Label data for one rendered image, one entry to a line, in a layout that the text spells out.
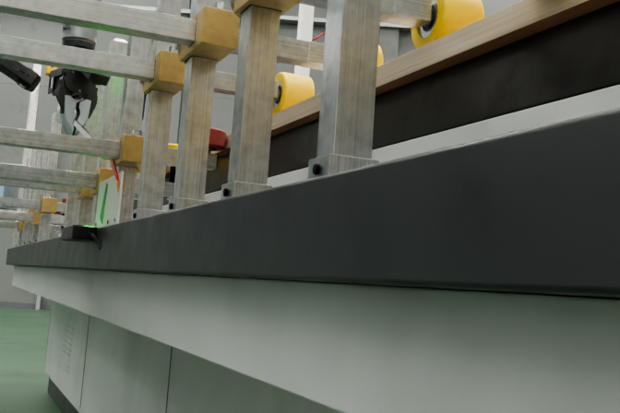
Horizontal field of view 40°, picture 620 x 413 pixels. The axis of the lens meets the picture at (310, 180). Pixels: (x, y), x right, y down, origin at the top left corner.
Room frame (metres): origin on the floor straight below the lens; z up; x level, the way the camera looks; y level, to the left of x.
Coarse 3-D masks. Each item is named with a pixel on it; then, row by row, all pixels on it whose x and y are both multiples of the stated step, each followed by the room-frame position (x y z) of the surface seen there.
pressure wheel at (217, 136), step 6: (210, 132) 1.60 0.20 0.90; (216, 132) 1.60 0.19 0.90; (222, 132) 1.61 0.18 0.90; (210, 138) 1.60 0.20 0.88; (216, 138) 1.60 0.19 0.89; (222, 138) 1.62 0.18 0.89; (210, 144) 1.60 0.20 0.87; (216, 144) 1.60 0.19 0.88; (222, 144) 1.62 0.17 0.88; (210, 150) 1.66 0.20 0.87; (216, 150) 1.66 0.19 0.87
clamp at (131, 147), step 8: (128, 136) 1.53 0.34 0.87; (136, 136) 1.53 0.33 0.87; (120, 144) 1.56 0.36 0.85; (128, 144) 1.53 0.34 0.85; (136, 144) 1.53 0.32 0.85; (120, 152) 1.55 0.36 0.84; (128, 152) 1.53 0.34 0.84; (136, 152) 1.53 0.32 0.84; (120, 160) 1.54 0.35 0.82; (128, 160) 1.53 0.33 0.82; (136, 160) 1.53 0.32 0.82
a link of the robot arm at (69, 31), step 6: (66, 24) 1.78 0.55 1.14; (66, 30) 1.77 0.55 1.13; (72, 30) 1.76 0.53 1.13; (78, 30) 1.76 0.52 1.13; (84, 30) 1.77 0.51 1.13; (90, 30) 1.78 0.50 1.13; (96, 30) 1.79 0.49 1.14; (66, 36) 1.77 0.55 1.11; (72, 36) 1.76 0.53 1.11; (78, 36) 1.76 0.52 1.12; (84, 36) 1.77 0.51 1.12; (90, 36) 1.78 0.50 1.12; (96, 36) 1.80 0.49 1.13; (96, 42) 1.80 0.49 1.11
